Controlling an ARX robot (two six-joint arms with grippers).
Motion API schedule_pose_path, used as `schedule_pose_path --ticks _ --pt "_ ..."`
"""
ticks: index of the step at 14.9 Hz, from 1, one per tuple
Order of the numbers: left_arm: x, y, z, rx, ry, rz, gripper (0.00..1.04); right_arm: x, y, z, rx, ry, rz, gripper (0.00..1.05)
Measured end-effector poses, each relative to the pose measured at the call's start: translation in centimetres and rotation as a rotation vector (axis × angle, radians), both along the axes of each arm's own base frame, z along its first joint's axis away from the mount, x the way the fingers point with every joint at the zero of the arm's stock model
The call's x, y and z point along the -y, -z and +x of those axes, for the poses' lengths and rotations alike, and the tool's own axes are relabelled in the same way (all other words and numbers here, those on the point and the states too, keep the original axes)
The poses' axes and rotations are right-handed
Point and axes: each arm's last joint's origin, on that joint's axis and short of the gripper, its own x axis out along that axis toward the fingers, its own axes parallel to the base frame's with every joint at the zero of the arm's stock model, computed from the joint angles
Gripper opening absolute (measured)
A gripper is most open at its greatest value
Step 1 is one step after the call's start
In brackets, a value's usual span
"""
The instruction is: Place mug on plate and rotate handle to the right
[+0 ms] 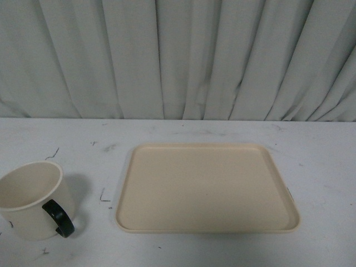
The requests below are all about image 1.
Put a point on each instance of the cream mug with black handle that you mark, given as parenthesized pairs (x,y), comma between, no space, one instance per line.
(36,201)

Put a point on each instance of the white pleated curtain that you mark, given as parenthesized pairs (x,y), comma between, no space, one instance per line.
(179,60)

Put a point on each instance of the beige rectangular plastic tray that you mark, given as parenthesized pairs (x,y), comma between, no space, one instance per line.
(204,188)

